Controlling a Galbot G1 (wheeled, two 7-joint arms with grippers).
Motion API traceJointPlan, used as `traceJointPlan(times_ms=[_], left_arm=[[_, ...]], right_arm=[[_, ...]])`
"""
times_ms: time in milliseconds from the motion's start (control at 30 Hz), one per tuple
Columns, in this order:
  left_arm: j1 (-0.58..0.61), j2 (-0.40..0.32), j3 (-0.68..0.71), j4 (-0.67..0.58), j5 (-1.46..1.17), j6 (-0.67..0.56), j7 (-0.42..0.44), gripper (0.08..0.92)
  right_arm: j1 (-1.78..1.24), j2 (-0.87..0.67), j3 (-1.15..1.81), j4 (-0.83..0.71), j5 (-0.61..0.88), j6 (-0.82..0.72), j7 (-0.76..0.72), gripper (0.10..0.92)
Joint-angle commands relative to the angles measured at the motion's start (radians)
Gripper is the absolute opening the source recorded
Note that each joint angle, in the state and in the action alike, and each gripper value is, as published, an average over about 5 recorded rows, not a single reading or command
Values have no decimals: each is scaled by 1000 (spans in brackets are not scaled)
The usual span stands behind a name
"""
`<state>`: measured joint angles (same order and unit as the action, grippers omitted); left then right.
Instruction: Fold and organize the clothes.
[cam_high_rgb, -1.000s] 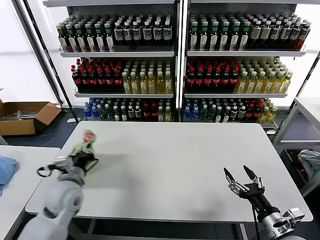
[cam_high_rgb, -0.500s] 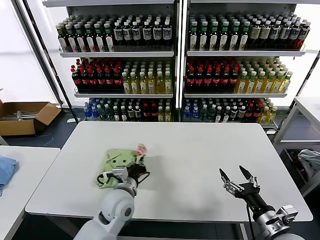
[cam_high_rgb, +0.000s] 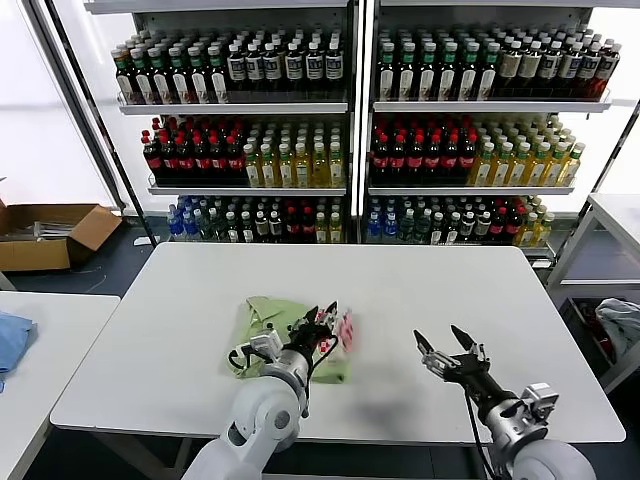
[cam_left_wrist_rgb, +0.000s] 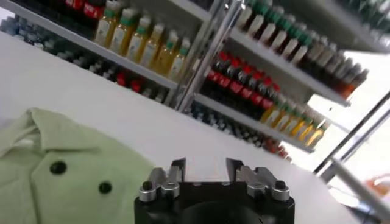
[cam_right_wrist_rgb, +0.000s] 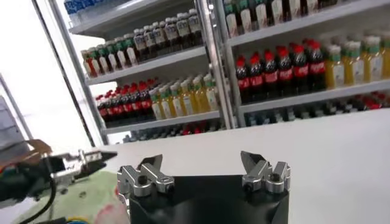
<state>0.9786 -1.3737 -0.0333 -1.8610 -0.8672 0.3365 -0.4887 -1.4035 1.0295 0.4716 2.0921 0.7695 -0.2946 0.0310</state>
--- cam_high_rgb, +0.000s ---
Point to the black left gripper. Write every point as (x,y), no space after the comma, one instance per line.
(314,340)

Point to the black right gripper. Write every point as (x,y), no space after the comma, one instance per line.
(472,380)

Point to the light green shirt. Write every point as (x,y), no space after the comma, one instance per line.
(265,310)

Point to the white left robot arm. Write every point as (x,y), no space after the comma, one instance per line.
(265,410)

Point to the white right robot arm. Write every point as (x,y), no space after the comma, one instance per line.
(500,417)

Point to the yellow tea bottle green label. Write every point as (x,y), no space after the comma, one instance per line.
(269,172)
(501,172)
(286,172)
(536,172)
(527,232)
(253,172)
(320,172)
(303,172)
(336,231)
(571,170)
(518,172)
(337,172)
(321,231)
(484,172)
(554,172)
(545,232)

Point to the cola bottle red cap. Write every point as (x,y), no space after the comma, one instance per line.
(497,227)
(381,160)
(202,160)
(467,160)
(415,160)
(308,227)
(235,160)
(153,160)
(170,160)
(186,160)
(433,160)
(450,160)
(219,160)
(513,226)
(293,227)
(398,160)

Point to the small dark bottle white cap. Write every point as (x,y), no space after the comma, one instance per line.
(467,227)
(261,227)
(453,231)
(482,227)
(231,230)
(438,231)
(247,230)
(275,227)

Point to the blue water bottle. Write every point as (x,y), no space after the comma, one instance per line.
(174,226)
(391,230)
(375,231)
(189,227)

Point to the clear green water bottle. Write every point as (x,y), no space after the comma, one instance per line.
(407,227)
(424,227)
(216,230)
(202,229)

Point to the black storage crate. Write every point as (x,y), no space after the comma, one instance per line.
(580,345)

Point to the red fabric item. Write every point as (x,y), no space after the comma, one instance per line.
(592,322)

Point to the white metal side table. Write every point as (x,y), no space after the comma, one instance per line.
(600,283)

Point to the white cloth bundle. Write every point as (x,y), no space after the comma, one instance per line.
(620,325)

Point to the small white floor scrap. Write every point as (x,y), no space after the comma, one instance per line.
(142,241)

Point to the grey metal shelf unit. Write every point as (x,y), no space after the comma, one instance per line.
(490,107)
(235,109)

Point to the dark bottle blue white label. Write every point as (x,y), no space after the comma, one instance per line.
(570,67)
(550,67)
(607,67)
(295,67)
(315,67)
(255,67)
(237,67)
(334,67)
(589,67)
(272,67)

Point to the dark tea bottle green neck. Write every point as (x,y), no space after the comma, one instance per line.
(428,75)
(470,75)
(200,80)
(144,80)
(489,75)
(126,80)
(162,80)
(449,75)
(387,75)
(407,75)
(181,80)
(218,80)

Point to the grey metal parts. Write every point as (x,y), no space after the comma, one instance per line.
(45,231)

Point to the brown cardboard box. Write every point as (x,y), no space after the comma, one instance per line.
(35,255)

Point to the dark bottle beige label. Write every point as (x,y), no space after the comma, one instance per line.
(530,67)
(510,67)

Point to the blue folded cloth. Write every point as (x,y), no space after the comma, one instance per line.
(15,340)

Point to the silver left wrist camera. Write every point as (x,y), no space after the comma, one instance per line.
(262,345)

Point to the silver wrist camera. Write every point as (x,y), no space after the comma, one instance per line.
(262,345)
(540,400)

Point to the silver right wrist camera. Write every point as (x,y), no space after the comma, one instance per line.
(540,400)

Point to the slanted metal frame post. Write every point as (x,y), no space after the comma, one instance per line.
(95,125)
(603,175)

